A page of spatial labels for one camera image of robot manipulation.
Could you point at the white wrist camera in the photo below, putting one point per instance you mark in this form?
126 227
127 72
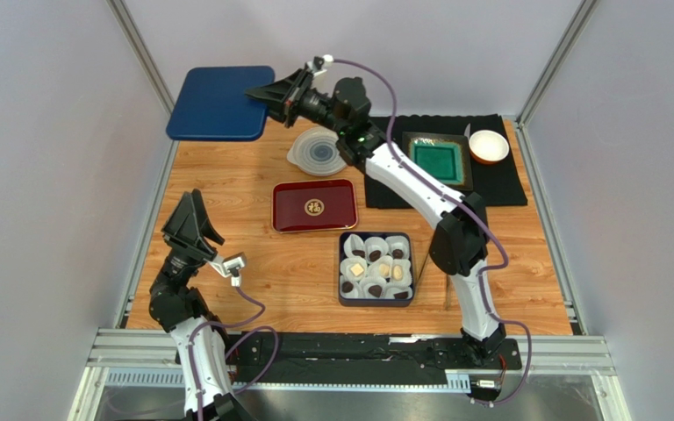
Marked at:
230 267
318 65

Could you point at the white paper cup three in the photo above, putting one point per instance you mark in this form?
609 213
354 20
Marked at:
399 242

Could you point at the green square ceramic plate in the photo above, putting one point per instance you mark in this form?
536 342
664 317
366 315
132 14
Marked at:
445 157

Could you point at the dark blue chocolate box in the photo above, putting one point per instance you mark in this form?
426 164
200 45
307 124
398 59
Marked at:
387 300

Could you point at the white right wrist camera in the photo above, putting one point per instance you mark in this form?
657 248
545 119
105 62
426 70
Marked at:
318 65

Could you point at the dark blue box lid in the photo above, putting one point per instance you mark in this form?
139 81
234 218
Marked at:
212 105

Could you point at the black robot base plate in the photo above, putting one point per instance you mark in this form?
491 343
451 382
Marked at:
361 359

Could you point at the aluminium frame rail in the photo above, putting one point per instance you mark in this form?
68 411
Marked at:
148 358

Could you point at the white cube chocolate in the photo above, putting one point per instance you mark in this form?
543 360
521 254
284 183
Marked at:
357 270

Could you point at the white and orange bowl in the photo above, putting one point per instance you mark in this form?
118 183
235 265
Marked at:
488 147

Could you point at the translucent round lid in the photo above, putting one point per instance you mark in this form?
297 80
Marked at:
315 153

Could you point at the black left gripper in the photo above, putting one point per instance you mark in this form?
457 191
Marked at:
182 222

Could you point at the white paper cup one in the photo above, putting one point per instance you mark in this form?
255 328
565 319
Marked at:
351 243

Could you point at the white paper cup four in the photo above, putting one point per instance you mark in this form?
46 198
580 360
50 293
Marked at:
348 263

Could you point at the stainless steel serving tongs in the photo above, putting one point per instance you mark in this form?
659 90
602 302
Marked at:
432 286

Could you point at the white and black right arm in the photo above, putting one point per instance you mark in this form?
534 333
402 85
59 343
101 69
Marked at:
461 234

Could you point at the white paper cup eight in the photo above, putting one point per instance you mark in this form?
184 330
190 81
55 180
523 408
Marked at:
407 267

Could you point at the red chocolate tray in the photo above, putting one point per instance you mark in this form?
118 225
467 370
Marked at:
312 206

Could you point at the white paper cup two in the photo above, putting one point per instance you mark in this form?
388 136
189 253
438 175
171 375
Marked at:
375 243

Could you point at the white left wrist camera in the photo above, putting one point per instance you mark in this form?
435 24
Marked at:
230 267

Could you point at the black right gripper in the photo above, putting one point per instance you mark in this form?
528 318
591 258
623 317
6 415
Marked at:
296 98

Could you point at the oval white chocolate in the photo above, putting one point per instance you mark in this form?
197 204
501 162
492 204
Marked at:
397 273

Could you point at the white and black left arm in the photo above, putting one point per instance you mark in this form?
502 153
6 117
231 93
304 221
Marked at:
181 311

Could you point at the white paper cup seven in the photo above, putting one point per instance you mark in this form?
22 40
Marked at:
369 281

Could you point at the white paper cup six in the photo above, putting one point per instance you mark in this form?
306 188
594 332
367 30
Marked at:
357 293

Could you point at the white paper cup five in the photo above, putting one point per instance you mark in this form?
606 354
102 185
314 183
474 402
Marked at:
372 270

